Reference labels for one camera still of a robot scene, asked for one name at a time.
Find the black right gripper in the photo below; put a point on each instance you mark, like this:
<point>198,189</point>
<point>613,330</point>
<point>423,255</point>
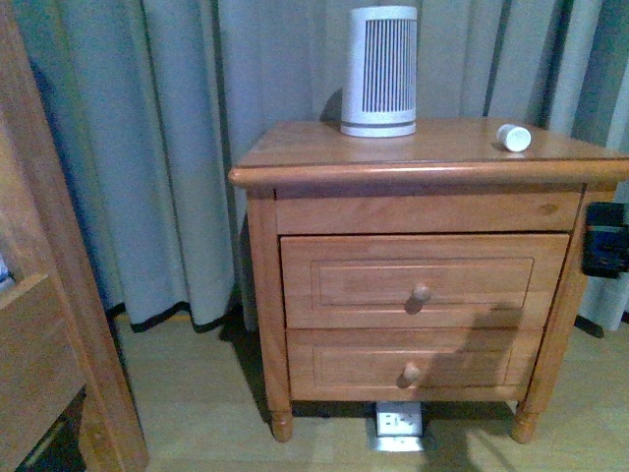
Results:
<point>605,245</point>

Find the grey curtain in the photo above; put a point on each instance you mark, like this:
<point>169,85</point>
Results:
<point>150,103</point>

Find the wooden nightstand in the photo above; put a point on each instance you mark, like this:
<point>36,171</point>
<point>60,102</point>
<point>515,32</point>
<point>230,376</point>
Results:
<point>450,178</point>

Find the white cylindrical air purifier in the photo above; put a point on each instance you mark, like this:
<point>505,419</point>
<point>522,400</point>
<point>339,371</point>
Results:
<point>379,95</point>

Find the white medicine bottle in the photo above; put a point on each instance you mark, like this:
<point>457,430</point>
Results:
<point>513,138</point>

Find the wooden bottom drawer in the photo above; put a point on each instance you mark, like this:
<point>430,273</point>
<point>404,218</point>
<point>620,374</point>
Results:
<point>443,364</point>

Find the wooden drawer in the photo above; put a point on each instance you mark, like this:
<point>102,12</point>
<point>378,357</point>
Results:
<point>469,280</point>
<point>443,364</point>

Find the wooden top drawer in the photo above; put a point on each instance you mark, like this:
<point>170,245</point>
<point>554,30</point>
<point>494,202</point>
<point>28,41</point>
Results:
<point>469,280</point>

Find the wooden bed frame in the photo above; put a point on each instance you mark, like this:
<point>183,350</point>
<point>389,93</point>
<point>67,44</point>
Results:
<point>57,353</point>

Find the floor power socket box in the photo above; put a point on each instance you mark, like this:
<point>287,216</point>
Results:
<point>396,427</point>

